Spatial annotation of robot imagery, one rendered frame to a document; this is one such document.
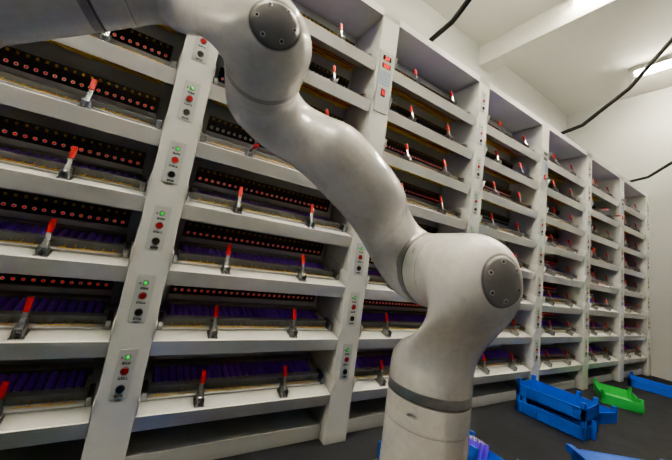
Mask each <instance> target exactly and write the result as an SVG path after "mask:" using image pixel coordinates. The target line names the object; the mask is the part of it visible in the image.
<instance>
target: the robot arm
mask: <svg viewBox="0 0 672 460"><path fill-rule="evenodd" d="M156 24H159V25H165V26H168V27H170V28H172V29H173V30H175V31H177V32H180V33H184V34H188V35H193V36H201V37H203V38H205V39H206V40H207V41H209V42H210V43H211V44H212V45H213V46H214V47H215V48H216V50H217V51H218V52H219V53H220V55H221V56H222V58H223V60H224V69H225V95H226V101H227V105H228V107H229V110H230V112H231V114H232V115H233V117H234V118H235V120H236V121H237V122H238V124H239V125H240V126H241V127H242V128H243V129H244V130H245V131H246V132H247V133H248V134H249V135H250V136H251V137H252V138H253V139H254V140H255V141H256V142H258V143H259V144H260V145H261V146H263V147H264V148H266V149H267V150H269V151H270V152H272V153H273V154H275V155H277V156H278V157H280V158H281V159H283V160H284V161H286V162H287V163H289V164H290V165H292V166H293V167H294V168H296V169H297V170H298V171H300V172H301V173H302V174H303V175H304V176H306V177H307V178H308V179H309V180H310V181H311V182H312V183H313V184H314V185H315V186H316V187H317V188H318V189H319V190H320V191H321V192H322V193H323V194H324V195H325V197H326V198H327V199H328V200H329V201H330V202H331V203H332V204H333V205H334V206H335V207H336V208H337V209H338V210H339V211H340V212H341V214H342V215H343V216H344V217H345V218H346V219H347V221H348V222H349V223H350V224H351V226H352V227H353V229H354V230H355V232H356V233H357V235H358V236H359V238H360V240H361V241H362V243H363V245H364V247H365V248H366V250H367V252H368V254H369V256H370V258H371V259H372V261H373V263H374V265H375V266H376V268H377V270H378V271H379V273H380V274H381V276H382V277H383V279H384V280H385V281H386V283H387V284H388V285H389V286H390V287H391V289H392V290H393V291H395V292H396V293H397V294H398V295H400V296H401V297H403V298H404V299H406V300H408V301H410V302H413V303H415V304H418V305H421V306H424V307H427V308H428V311H427V315H426V318H425V320H424V322H423V323H422V325H421V326H420V328H419V329H418V330H417V331H416V332H415V333H414V334H412V335H409V336H407V337H404V338H403V339H401V340H400V341H399V342H398V343H397V344H396V345H395V347H394V349H393V353H392V357H391V363H390V371H389V381H388V388H387V397H386V405H385V415H384V424H383V432H382V441H381V449H380V458H379V460H468V449H469V436H470V423H471V410H472V396H473V383H474V374H475V369H476V366H477V363H478V361H479V359H480V357H481V355H482V354H483V352H484V351H485V350H486V348H487V347H488V346H489V345H490V344H491V343H492V341H493V340H494V339H495V338H496V337H497V336H498V335H499V334H500V333H501V332H502V331H503V330H504V329H505V328H506V327H507V326H508V325H509V324H510V322H511V321H512V320H513V318H514V317H515V315H516V314H517V312H518V310H519V308H520V305H521V302H522V297H523V278H522V273H521V269H520V266H519V263H518V261H517V259H516V257H515V256H514V254H513V253H512V252H511V251H510V249H509V248H508V247H506V246H505V245H504V244H502V243H501V242H499V241H498V240H496V239H494V238H491V237H489V236H486V235H482V234H475V233H434V234H433V233H428V232H426V231H425V230H423V229H422V228H421V227H420V226H419V225H418V224H417V223H416V221H415V220H414V218H413V217H412V215H411V213H410V211H409V209H408V206H407V200H406V194H405V191H404V189H403V187H402V185H401V183H400V181H399V179H398V178H397V176H396V175H395V173H394V172H393V171H392V169H391V168H390V166H389V165H388V164H387V163H386V161H385V160H384V159H383V158H382V156H381V155H380V154H379V153H378V152H377V151H376V149H375V148H374V147H373V146H372V145H371V144H370V143H369V141H368V140H367V139H366V138H365V137H364V136H363V135H362V134H361V133H360V132H358V131H357V130H356V129H355V128H353V127H352V126H350V125H348V124H346V123H344V122H342V121H340V120H337V119H334V118H332V117H329V116H327V115H325V114H323V113H321V112H319V111H317V110H315V109H314V108H312V107H311V106H309V105H308V104H307V103H306V102H305V101H304V100H303V99H302V97H301V96H300V94H299V90H300V88H301V86H302V83H303V81H304V79H305V76H306V74H307V72H308V69H309V66H310V62H311V57H312V42H311V37H310V33H309V30H308V27H307V25H306V23H305V21H304V19H303V17H302V15H301V14H300V12H299V11H298V9H297V8H296V6H295V5H294V4H293V3H292V2H291V1H290V0H0V49H1V48H3V47H6V46H11V45H17V44H24V43H31V42H38V41H46V40H53V39H60V38H67V37H74V36H81V35H88V34H95V33H102V32H108V31H115V30H122V29H128V28H134V27H141V26H148V25H156Z"/></svg>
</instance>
